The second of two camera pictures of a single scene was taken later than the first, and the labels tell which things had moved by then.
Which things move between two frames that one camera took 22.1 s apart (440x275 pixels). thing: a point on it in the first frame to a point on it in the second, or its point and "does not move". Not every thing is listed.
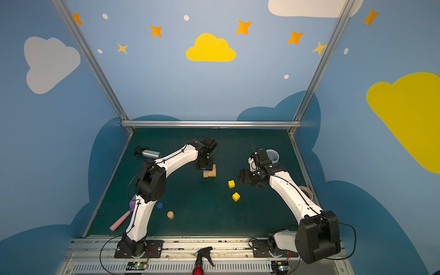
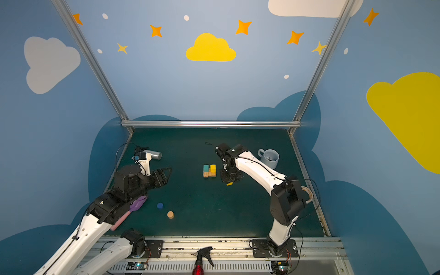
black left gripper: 203,163 to 155,177
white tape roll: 307,191 does not move
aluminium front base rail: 229,255 does not move
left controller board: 136,266 does not move
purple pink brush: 132,208 does not move
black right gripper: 249,177 to 228,173
